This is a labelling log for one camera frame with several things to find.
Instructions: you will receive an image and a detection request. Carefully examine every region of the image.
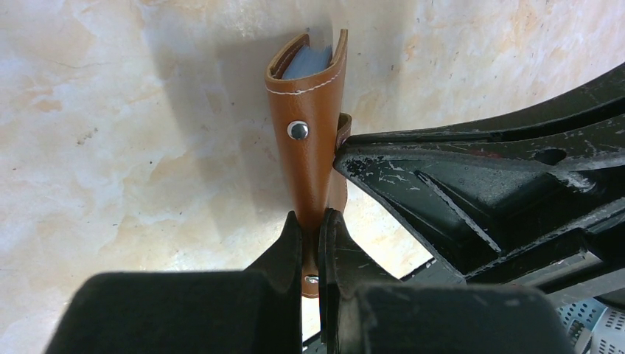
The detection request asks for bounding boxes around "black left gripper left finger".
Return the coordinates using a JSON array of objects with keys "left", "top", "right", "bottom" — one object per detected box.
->
[{"left": 46, "top": 212, "right": 302, "bottom": 353}]

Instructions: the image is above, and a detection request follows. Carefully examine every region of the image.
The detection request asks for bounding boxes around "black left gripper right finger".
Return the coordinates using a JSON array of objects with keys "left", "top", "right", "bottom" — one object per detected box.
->
[{"left": 318, "top": 209, "right": 573, "bottom": 353}]

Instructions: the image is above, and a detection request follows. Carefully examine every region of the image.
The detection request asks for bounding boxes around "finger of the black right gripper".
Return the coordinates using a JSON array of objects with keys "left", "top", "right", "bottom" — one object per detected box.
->
[
  {"left": 334, "top": 114, "right": 624, "bottom": 277},
  {"left": 344, "top": 64, "right": 624, "bottom": 146}
]

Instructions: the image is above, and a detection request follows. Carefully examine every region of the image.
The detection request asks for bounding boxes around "brown leather card holder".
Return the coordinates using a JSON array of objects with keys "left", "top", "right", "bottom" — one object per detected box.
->
[{"left": 265, "top": 29, "right": 352, "bottom": 298}]

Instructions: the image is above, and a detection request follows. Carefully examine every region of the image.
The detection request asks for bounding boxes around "white plastic basket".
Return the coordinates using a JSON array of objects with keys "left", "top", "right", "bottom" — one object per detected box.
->
[{"left": 556, "top": 299, "right": 624, "bottom": 354}]

